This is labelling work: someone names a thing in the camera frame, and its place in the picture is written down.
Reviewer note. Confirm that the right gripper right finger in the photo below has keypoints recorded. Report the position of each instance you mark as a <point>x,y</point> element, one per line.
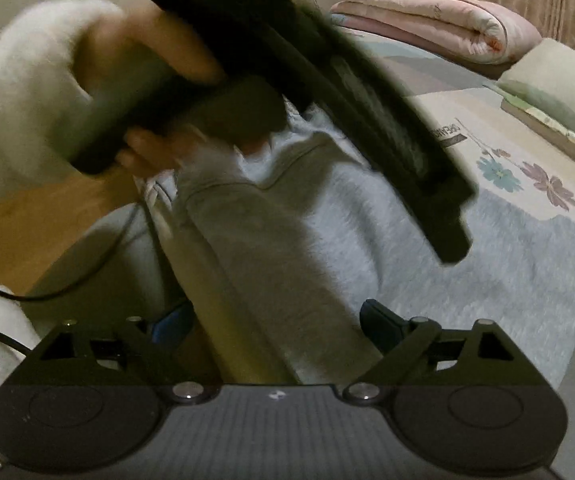
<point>401,343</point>

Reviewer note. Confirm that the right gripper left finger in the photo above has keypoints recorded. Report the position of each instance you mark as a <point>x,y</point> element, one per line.
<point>145,359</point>

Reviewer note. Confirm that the grey sweatpants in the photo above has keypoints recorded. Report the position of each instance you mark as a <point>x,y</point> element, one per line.
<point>279,251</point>

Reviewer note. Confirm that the patchwork pillow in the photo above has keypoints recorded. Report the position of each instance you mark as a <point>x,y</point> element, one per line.
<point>545,79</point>

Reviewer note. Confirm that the patchwork bed sheet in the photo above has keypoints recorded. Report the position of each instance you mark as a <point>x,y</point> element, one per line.
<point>502,153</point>

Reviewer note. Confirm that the green paperback book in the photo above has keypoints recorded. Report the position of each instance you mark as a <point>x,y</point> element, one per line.
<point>545,126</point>

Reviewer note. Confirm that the folded pink quilt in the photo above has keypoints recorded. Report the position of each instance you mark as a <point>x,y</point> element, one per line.
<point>477,31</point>

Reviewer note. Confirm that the person left hand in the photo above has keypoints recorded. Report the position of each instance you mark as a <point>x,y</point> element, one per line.
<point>106,48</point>

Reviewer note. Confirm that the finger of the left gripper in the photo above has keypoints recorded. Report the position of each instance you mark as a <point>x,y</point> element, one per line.
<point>435,202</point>

